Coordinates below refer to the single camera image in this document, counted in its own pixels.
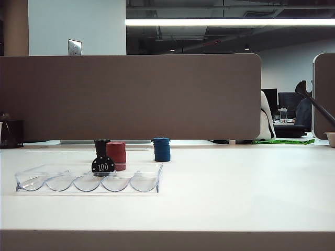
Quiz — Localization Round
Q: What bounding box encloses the black computer monitor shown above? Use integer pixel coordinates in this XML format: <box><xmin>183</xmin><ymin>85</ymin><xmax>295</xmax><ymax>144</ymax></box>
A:
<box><xmin>278</xmin><ymin>92</ymin><xmax>302</xmax><ymax>119</ymax></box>
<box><xmin>261</xmin><ymin>88</ymin><xmax>278</xmax><ymax>117</ymax></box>

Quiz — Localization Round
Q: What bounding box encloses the dark background desk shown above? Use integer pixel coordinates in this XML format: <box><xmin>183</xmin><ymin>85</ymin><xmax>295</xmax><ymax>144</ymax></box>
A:
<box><xmin>273</xmin><ymin>124</ymin><xmax>309</xmax><ymax>139</ymax></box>

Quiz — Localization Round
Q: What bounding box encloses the black 100 poker chip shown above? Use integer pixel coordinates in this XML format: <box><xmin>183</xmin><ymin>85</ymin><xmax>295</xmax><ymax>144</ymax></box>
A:
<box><xmin>91</xmin><ymin>155</ymin><xmax>116</xmax><ymax>177</ymax></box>

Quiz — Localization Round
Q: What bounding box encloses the long ceiling light strip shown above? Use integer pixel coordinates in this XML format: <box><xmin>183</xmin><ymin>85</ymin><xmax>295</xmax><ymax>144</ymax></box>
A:
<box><xmin>125</xmin><ymin>18</ymin><xmax>335</xmax><ymax>27</ymax></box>

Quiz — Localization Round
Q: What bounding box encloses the large brown desk partition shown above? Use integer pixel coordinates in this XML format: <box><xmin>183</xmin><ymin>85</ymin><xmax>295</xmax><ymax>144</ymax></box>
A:
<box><xmin>0</xmin><ymin>53</ymin><xmax>262</xmax><ymax>142</ymax></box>

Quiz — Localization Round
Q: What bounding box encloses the metal wall switch plate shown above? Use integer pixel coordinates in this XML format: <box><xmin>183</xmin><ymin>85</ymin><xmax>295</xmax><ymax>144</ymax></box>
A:
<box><xmin>68</xmin><ymin>39</ymin><xmax>83</xmax><ymax>56</ymax></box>

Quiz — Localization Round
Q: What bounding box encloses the red poker chip stack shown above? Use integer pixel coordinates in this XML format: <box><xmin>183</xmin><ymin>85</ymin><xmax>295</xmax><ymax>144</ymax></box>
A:
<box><xmin>105</xmin><ymin>141</ymin><xmax>127</xmax><ymax>172</ymax></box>

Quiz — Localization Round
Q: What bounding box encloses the clear plastic chip tray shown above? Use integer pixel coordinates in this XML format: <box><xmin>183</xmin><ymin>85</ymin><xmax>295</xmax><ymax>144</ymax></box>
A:
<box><xmin>14</xmin><ymin>163</ymin><xmax>164</xmax><ymax>195</ymax></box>

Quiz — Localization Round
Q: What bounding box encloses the black poker chip stack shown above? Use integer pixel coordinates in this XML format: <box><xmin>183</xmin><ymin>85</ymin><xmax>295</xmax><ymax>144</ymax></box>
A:
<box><xmin>94</xmin><ymin>139</ymin><xmax>112</xmax><ymax>161</ymax></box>

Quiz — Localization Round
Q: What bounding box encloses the blue poker chip stack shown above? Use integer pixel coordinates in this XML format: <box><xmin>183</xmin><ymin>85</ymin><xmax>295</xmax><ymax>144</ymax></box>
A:
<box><xmin>152</xmin><ymin>137</ymin><xmax>171</xmax><ymax>162</ymax></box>

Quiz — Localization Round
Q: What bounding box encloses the clear water bottle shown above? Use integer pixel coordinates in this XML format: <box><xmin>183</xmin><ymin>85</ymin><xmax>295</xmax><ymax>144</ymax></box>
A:
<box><xmin>278</xmin><ymin>107</ymin><xmax>289</xmax><ymax>123</ymax></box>

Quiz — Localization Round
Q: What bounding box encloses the brown front panel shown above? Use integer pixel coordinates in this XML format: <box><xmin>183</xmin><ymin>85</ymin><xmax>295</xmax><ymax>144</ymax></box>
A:
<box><xmin>0</xmin><ymin>230</ymin><xmax>335</xmax><ymax>251</ymax></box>

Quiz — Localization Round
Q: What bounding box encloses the narrow brown desk partition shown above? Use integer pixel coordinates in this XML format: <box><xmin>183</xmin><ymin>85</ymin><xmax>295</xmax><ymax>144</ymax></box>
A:
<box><xmin>312</xmin><ymin>53</ymin><xmax>335</xmax><ymax>140</ymax></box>

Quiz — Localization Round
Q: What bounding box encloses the black long-handled spoon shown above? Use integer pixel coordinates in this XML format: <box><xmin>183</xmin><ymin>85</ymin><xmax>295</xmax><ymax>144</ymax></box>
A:
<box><xmin>295</xmin><ymin>80</ymin><xmax>335</xmax><ymax>122</ymax></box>

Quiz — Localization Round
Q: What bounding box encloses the beige bowl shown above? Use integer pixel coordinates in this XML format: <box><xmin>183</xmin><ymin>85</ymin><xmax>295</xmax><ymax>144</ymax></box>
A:
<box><xmin>323</xmin><ymin>131</ymin><xmax>335</xmax><ymax>148</ymax></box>

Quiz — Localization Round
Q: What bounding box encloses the seated person blue shirt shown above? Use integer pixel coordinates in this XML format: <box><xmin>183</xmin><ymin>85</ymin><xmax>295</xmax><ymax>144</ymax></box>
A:
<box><xmin>294</xmin><ymin>91</ymin><xmax>314</xmax><ymax>131</ymax></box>

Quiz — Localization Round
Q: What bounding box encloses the green tape strip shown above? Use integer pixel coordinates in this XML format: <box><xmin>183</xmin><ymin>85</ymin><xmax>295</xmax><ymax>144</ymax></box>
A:
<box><xmin>252</xmin><ymin>138</ymin><xmax>316</xmax><ymax>145</ymax></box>

